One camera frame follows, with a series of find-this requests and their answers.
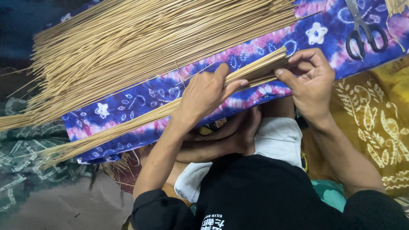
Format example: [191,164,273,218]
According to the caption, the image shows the yellow batik cloth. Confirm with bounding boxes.
[300,55,409,199]

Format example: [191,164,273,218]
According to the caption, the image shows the person's right hand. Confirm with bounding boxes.
[274,47,336,125]

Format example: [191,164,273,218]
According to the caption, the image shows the person's foot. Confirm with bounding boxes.
[175,106,263,164]

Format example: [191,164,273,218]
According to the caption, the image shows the person's black shirt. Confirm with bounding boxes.
[131,153,409,230]

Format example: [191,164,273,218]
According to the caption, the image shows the pile of loose tan sticks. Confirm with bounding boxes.
[0,0,321,132]

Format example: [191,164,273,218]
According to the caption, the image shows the green batik cloth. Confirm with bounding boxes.
[0,96,98,213]

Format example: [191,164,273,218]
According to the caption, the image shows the black-handled scissors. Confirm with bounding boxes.
[344,0,389,61]

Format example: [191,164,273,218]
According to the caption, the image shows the person's white shorts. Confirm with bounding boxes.
[174,117,304,203]

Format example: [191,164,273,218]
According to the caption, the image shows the small heap of tan strips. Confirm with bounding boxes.
[384,0,409,53]

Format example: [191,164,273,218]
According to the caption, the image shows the plain brown cloth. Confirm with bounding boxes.
[0,171,135,230]

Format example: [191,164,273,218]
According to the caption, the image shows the teal cloth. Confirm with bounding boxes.
[311,179,348,213]

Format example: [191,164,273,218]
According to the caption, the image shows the blue purple tie-dye cloth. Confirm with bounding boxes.
[62,0,409,164]

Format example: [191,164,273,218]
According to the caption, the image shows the bundle of thin tan sticks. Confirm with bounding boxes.
[38,46,290,169]

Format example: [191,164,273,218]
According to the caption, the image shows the person's left hand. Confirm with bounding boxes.
[172,63,249,129]

